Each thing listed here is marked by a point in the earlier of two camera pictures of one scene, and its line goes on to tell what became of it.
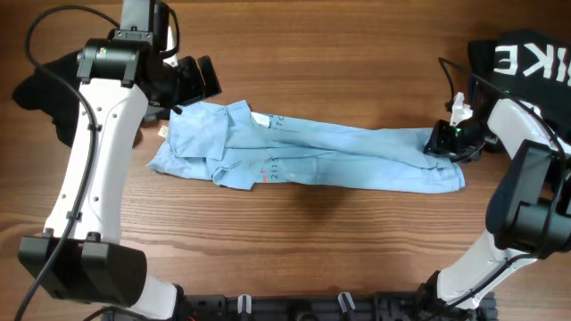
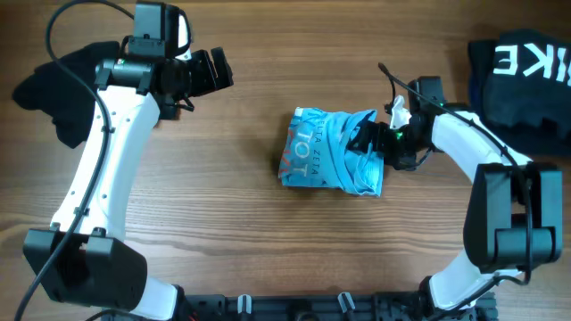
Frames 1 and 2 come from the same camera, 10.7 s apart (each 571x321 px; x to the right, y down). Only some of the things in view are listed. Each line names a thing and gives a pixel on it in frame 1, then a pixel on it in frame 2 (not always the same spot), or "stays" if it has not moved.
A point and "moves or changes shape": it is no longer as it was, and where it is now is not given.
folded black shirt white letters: [530, 66] stays
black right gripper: [440, 145] to [382, 130]
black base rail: [321, 307] stays
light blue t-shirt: [227, 144] moves or changes shape
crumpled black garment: [43, 92] stays
